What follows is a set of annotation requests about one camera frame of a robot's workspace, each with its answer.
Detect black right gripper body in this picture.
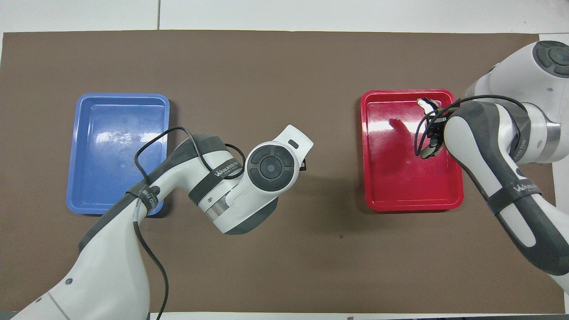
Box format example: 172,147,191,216
427,111,448,150

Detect red plastic tray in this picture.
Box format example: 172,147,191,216
360,89,465,212

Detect brown table mat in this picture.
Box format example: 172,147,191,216
0,30,565,314

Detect blue plastic tray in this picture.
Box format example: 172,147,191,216
66,93,171,216

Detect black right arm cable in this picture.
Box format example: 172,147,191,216
414,95,530,157

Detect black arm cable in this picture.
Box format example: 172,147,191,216
414,95,530,157
133,126,246,320

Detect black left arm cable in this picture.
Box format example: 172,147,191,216
133,126,246,320

